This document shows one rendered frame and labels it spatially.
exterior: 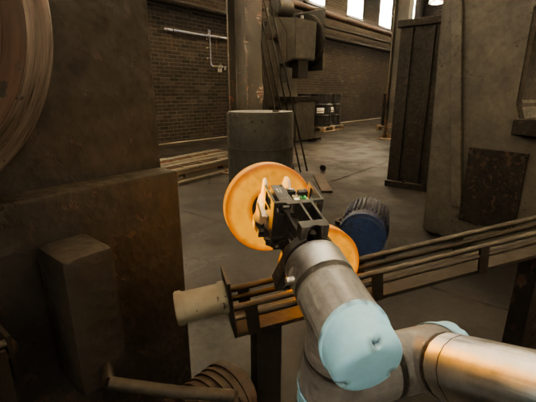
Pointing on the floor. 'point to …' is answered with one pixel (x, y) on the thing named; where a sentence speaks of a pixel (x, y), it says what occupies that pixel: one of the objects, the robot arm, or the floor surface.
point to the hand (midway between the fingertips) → (268, 195)
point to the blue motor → (367, 225)
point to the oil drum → (258, 139)
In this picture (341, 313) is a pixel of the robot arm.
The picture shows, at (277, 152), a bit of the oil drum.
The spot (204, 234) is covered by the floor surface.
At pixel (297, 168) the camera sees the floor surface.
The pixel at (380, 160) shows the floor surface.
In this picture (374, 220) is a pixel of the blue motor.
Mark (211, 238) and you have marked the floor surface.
